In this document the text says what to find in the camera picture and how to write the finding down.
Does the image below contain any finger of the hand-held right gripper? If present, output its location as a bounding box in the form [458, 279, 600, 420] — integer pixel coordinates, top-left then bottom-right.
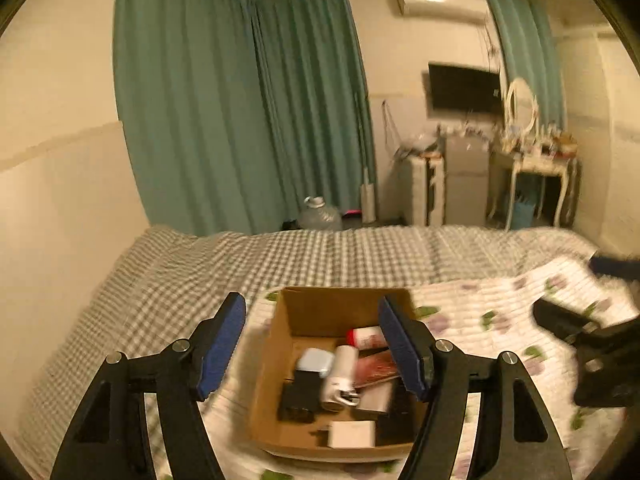
[589, 254, 640, 279]
[532, 300, 601, 347]

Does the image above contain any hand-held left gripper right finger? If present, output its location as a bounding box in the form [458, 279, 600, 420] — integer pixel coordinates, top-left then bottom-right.
[377, 295, 573, 480]

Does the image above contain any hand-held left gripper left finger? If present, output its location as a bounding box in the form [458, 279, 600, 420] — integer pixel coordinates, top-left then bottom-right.
[50, 291, 248, 480]

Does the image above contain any dark red packet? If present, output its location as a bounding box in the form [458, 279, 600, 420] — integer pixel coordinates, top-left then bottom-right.
[352, 347, 403, 390]

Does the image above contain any white bottle with red cap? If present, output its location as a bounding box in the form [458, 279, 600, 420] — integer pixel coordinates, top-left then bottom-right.
[347, 326, 388, 350]

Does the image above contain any white charger plug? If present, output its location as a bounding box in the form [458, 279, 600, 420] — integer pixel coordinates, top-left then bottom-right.
[357, 387, 393, 413]

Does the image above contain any white cylindrical device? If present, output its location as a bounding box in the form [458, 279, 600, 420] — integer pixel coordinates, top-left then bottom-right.
[320, 345, 361, 412]

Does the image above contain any black remote control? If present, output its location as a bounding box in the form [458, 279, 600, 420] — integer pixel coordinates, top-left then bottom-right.
[375, 380, 427, 447]

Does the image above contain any light blue oval case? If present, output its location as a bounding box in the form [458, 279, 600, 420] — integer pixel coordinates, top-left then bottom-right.
[299, 348, 335, 378]

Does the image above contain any black power bank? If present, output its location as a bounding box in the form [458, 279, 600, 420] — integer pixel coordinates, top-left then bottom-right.
[277, 370, 323, 423]

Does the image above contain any brown cardboard box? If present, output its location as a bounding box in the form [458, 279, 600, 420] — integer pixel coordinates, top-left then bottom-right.
[248, 287, 436, 463]

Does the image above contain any white square power adapter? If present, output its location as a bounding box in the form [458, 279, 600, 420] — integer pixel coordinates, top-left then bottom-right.
[327, 420, 377, 448]

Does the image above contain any white floral quilt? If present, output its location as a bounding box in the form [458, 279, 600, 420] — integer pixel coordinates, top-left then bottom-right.
[200, 255, 640, 480]

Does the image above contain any blue plastic basket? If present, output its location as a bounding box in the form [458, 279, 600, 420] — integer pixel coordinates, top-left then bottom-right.
[512, 195, 535, 226]

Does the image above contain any checkered bed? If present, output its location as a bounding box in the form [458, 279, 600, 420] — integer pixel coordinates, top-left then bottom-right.
[20, 224, 601, 480]

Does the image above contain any cream slatted wardrobe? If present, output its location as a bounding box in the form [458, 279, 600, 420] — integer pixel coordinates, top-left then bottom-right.
[570, 27, 640, 258]

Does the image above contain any white dressing table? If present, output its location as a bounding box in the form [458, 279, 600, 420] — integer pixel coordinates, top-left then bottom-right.
[487, 130, 581, 232]

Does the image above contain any clear water jug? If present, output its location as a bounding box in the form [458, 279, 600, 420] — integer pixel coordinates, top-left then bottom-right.
[298, 196, 343, 232]

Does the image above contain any white drawer cabinet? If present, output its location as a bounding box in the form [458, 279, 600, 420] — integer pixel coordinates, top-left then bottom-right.
[407, 155, 446, 227]

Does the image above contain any white oval mirror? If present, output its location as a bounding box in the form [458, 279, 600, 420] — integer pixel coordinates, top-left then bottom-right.
[502, 77, 540, 133]

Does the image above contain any clear plastic bag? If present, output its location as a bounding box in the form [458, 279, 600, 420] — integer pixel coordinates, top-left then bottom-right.
[400, 135, 441, 159]

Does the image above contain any teal curtain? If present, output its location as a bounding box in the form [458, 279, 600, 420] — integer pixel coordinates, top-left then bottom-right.
[484, 0, 568, 132]
[114, 0, 262, 237]
[249, 0, 377, 233]

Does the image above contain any white air conditioner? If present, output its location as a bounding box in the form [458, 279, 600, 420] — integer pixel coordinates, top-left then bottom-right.
[396, 0, 493, 23]

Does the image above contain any black wall television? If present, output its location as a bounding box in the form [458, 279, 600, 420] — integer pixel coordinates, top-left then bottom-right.
[427, 61, 503, 113]

